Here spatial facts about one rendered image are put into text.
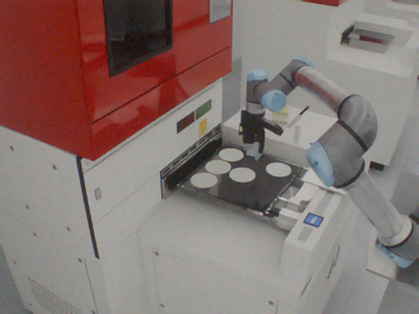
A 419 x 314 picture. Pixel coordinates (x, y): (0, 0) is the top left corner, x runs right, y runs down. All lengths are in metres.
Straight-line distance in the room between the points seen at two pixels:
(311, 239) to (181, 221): 0.51
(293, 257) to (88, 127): 0.72
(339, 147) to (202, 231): 0.66
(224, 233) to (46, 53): 0.87
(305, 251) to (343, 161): 0.34
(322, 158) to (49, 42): 0.77
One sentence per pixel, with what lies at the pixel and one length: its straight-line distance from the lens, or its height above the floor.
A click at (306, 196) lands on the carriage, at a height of 0.88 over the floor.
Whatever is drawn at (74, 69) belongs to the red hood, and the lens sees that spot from 1.17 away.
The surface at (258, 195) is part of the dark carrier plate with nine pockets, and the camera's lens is 1.66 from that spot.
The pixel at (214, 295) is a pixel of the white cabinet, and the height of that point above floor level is 0.65.
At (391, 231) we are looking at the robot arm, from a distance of 1.37.
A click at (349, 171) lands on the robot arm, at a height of 1.26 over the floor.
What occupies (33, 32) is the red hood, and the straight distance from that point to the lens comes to 1.25.
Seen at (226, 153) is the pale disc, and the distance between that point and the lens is 1.89.
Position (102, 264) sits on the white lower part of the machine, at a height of 0.80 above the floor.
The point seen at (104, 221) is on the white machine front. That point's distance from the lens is 1.47.
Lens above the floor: 1.88
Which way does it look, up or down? 32 degrees down
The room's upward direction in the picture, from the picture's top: straight up
